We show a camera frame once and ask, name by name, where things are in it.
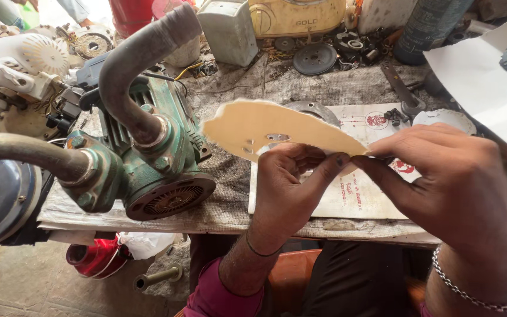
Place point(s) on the person's left hand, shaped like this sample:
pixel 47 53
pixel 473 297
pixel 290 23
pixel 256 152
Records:
pixel 286 189

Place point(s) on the person's right hand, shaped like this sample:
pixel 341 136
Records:
pixel 456 193

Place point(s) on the person's right fingers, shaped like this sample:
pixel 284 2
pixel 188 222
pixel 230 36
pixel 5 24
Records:
pixel 394 147

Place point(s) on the beige round plastic plate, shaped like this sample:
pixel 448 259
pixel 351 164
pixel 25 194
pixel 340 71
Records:
pixel 271 130

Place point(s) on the black screws cluster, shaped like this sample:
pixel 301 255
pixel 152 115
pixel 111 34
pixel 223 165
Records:
pixel 395 116

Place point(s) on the white printed cardboard sheet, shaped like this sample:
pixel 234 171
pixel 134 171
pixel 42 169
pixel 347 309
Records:
pixel 363 193

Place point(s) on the grey metal wrench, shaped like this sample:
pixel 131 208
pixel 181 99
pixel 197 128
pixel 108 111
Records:
pixel 401 90

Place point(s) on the white round plastic lid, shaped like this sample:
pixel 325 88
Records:
pixel 447 119

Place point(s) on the round grey metal plate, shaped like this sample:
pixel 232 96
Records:
pixel 317 111

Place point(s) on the heap of small black parts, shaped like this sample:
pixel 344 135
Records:
pixel 361 44

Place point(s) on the white paper sheet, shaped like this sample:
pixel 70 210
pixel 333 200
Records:
pixel 482 83

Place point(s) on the black round pulley disc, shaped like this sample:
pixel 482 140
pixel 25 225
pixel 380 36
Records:
pixel 314 58

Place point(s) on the dark green spray can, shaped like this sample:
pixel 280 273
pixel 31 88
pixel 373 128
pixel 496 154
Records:
pixel 427 28

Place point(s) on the grey woven table cloth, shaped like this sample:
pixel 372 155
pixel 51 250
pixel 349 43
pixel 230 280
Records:
pixel 236 132

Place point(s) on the brown wooden stool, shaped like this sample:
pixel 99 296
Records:
pixel 297 277

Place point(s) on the yellow mixer grinder base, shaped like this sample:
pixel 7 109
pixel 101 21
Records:
pixel 295 16

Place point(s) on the black thread wristband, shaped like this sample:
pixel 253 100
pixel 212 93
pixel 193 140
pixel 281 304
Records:
pixel 260 251

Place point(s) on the grey plastic box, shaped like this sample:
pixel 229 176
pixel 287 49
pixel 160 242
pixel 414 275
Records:
pixel 229 31

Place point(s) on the green water pump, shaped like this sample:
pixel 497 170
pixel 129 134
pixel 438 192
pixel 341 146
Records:
pixel 152 149

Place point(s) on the white plastic bag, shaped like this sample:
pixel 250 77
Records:
pixel 145 244

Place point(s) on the metal shaft pipe piece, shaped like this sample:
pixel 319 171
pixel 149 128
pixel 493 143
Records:
pixel 159 276

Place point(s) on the red gas cylinder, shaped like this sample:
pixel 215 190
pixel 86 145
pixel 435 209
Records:
pixel 130 15

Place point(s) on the blue grey drill tool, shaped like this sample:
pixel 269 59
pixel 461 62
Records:
pixel 87 77

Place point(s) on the red plastic appliance part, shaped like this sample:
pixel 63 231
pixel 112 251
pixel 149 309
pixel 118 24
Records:
pixel 97 259

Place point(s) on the round motor stator part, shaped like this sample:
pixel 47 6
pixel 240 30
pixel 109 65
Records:
pixel 91 45

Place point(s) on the white vented appliance body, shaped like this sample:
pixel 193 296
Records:
pixel 24 66

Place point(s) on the dark blue round motor housing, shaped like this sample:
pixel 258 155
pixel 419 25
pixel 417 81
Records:
pixel 0 200

